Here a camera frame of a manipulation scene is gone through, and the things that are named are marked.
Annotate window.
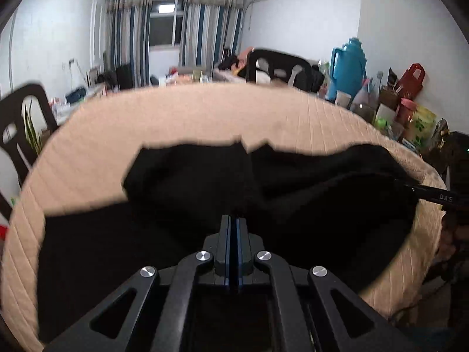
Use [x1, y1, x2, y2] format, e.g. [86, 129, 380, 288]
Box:
[148, 0, 186, 46]

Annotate black pants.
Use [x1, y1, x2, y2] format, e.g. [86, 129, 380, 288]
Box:
[37, 137, 422, 343]

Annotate black plastic chair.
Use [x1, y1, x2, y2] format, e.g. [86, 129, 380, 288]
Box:
[0, 84, 59, 221]
[246, 48, 325, 92]

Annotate beige quilted table cover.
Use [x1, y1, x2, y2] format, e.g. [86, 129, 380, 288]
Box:
[0, 82, 449, 352]

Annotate green potted plant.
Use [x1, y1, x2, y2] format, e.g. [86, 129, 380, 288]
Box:
[23, 101, 43, 155]

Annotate red gift bag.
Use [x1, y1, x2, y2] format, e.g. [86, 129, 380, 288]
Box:
[396, 63, 426, 99]

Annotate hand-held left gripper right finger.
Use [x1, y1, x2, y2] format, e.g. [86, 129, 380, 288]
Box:
[236, 218, 414, 352]

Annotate black suitcase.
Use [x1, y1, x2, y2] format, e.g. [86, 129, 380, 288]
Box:
[115, 64, 132, 89]

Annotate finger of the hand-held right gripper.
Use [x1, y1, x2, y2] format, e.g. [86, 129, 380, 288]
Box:
[394, 178, 469, 211]

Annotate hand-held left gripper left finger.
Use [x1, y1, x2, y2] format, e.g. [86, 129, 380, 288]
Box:
[44, 216, 231, 352]

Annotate blue thermos jug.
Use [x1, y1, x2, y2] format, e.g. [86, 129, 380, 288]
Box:
[328, 37, 367, 101]

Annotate green printed bag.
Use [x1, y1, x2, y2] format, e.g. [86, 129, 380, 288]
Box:
[405, 104, 436, 147]

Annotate striped curtain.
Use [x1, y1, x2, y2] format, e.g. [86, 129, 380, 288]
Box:
[179, 0, 246, 68]
[106, 0, 152, 89]

